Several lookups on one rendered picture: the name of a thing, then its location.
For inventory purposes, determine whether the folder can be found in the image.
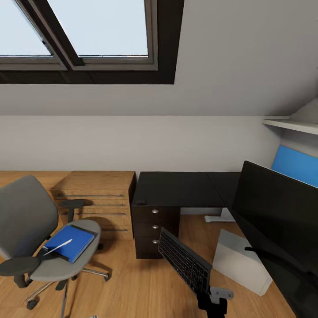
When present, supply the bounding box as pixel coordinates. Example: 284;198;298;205
43;226;95;263

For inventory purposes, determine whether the swivel chair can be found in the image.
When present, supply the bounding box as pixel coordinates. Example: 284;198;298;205
0;175;110;318

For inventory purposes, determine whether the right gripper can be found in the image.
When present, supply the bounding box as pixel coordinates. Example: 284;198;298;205
197;282;227;318

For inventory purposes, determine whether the monitor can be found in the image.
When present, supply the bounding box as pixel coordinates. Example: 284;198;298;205
232;160;318;290

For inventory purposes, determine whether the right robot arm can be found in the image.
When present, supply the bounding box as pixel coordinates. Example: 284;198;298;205
197;282;234;318

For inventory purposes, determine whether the keyboard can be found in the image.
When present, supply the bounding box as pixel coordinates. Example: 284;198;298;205
158;227;213;295

